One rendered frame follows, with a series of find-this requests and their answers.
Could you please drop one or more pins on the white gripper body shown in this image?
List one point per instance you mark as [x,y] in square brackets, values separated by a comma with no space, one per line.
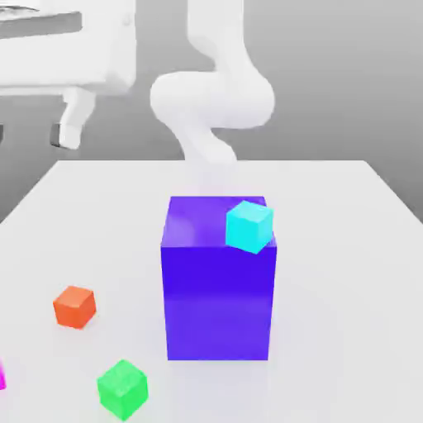
[99,49]

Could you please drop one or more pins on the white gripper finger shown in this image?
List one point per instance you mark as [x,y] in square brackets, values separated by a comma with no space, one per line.
[1,134]
[74,115]

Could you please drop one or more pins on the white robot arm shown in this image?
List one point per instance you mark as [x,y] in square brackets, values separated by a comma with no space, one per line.
[218,99]

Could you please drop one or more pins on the small orange cube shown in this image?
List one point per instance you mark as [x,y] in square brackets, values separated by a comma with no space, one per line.
[74,307]

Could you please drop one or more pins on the small cyan cube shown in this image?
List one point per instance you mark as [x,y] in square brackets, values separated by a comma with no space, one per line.
[246,228]

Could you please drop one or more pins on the small magenta cube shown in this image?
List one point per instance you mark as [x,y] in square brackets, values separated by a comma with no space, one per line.
[2,375]

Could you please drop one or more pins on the small green cube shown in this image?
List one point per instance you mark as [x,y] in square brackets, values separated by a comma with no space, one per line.
[122,390]

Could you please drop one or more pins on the large purple box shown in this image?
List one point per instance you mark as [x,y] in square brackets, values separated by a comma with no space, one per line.
[218,304]

